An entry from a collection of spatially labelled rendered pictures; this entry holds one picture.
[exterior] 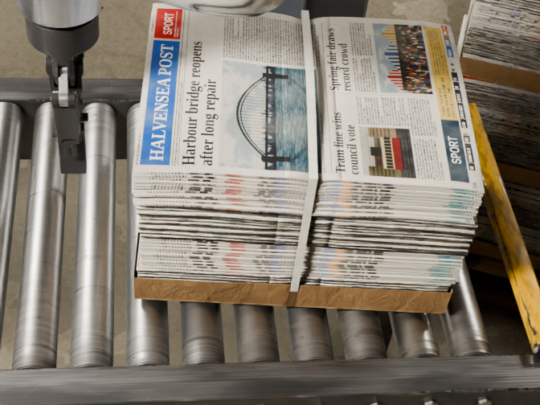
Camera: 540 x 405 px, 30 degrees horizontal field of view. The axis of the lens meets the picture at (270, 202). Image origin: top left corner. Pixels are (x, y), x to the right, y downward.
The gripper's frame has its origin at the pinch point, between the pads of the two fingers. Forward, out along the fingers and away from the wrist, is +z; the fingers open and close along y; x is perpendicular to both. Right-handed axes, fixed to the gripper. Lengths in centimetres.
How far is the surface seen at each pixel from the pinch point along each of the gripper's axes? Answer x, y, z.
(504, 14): -71, 52, 18
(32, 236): 5.6, -1.7, 13.7
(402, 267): -37.8, -14.9, 4.7
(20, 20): 25, 147, 94
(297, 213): -24.6, -14.4, -4.2
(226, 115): -17.2, -4.8, -9.6
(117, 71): -2, 126, 94
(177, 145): -11.8, -9.4, -9.5
